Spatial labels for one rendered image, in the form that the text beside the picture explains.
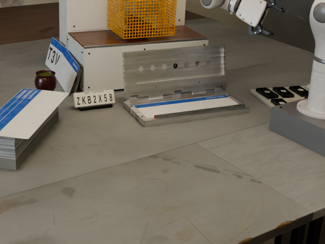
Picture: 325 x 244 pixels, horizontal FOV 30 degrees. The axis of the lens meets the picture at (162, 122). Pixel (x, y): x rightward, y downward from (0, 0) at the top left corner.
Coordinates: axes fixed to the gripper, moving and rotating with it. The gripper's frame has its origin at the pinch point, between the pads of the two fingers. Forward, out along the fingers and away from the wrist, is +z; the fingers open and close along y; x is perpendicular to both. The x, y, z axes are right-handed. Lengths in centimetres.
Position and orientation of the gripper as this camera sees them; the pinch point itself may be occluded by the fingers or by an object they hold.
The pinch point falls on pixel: (275, 22)
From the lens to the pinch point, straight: 229.3
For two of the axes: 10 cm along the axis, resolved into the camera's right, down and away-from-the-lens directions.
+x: 5.0, -0.7, 8.6
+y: 3.9, -8.7, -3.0
